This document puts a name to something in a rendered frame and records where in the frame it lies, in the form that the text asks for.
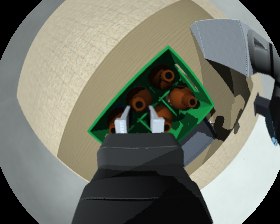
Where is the green plastic crate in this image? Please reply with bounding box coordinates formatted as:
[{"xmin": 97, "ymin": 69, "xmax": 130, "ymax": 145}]
[{"xmin": 87, "ymin": 45, "xmax": 215, "ymax": 144}]

